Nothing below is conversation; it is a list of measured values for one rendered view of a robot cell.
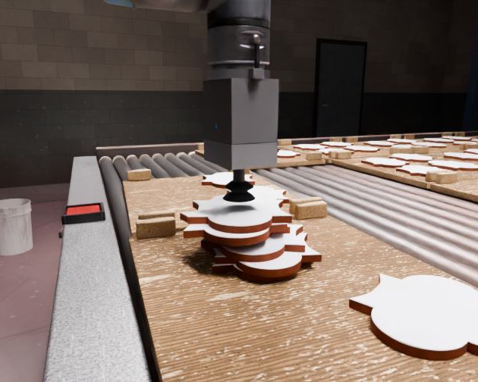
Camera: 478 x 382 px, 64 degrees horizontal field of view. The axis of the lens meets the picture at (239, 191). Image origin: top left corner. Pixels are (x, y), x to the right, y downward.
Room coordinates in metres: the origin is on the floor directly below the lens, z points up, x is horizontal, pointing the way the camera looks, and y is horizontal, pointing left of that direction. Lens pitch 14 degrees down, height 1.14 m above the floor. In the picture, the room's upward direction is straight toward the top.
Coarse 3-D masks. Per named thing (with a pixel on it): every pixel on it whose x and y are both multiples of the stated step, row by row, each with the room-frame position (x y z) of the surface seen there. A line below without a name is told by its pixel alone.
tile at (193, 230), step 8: (184, 216) 0.49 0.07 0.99; (192, 224) 0.45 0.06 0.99; (200, 224) 0.45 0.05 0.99; (272, 224) 0.45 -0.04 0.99; (280, 224) 0.45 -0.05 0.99; (184, 232) 0.43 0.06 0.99; (192, 232) 0.43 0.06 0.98; (200, 232) 0.43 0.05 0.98; (208, 232) 0.42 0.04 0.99; (216, 232) 0.42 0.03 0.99; (264, 232) 0.42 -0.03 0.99; (216, 240) 0.41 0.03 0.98; (224, 240) 0.41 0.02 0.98; (232, 240) 0.40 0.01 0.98; (240, 240) 0.40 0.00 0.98; (248, 240) 0.41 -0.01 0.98; (256, 240) 0.41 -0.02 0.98
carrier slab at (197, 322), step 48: (144, 240) 0.53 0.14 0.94; (192, 240) 0.53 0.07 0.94; (336, 240) 0.53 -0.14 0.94; (144, 288) 0.38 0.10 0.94; (192, 288) 0.38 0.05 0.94; (240, 288) 0.38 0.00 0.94; (288, 288) 0.38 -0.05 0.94; (336, 288) 0.38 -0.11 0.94; (192, 336) 0.30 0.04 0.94; (240, 336) 0.30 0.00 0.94; (288, 336) 0.30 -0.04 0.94; (336, 336) 0.30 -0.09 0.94
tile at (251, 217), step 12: (204, 204) 0.51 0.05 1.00; (216, 204) 0.51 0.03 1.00; (228, 204) 0.51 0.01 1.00; (240, 204) 0.51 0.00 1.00; (252, 204) 0.51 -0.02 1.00; (264, 204) 0.51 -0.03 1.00; (276, 204) 0.51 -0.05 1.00; (192, 216) 0.45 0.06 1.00; (204, 216) 0.45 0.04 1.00; (216, 216) 0.45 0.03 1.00; (228, 216) 0.45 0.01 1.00; (240, 216) 0.45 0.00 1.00; (252, 216) 0.45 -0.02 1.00; (264, 216) 0.45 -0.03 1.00; (276, 216) 0.45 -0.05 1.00; (288, 216) 0.45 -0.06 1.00; (216, 228) 0.43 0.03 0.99; (228, 228) 0.42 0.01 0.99; (240, 228) 0.42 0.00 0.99; (252, 228) 0.42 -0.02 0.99; (264, 228) 0.43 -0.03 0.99
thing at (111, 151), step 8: (344, 136) 1.96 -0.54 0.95; (360, 136) 1.96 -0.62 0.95; (368, 136) 1.97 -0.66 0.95; (376, 136) 1.98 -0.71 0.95; (384, 136) 2.00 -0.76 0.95; (416, 136) 2.08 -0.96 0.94; (424, 136) 2.10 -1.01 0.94; (432, 136) 2.13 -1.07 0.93; (440, 136) 2.15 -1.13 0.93; (168, 144) 1.63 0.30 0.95; (176, 144) 1.63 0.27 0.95; (184, 144) 1.63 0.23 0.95; (192, 144) 1.63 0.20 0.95; (296, 144) 1.81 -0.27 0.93; (96, 152) 1.48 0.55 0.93; (104, 152) 1.49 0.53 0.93; (112, 152) 1.50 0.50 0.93; (120, 152) 1.51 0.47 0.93; (128, 152) 1.52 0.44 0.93; (136, 152) 1.53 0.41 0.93; (144, 152) 1.55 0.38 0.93; (152, 152) 1.56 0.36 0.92; (160, 152) 1.57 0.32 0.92; (168, 152) 1.58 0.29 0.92; (176, 152) 1.59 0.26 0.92; (184, 152) 1.61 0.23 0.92
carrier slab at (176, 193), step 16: (256, 176) 1.01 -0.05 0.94; (128, 192) 0.83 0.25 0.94; (144, 192) 0.83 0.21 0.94; (160, 192) 0.83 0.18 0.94; (176, 192) 0.83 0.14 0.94; (192, 192) 0.83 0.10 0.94; (208, 192) 0.83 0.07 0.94; (224, 192) 0.83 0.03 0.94; (128, 208) 0.70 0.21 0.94; (144, 208) 0.70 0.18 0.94; (160, 208) 0.70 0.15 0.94; (176, 208) 0.70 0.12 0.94; (192, 208) 0.70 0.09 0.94; (288, 208) 0.70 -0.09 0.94; (176, 224) 0.60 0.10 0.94
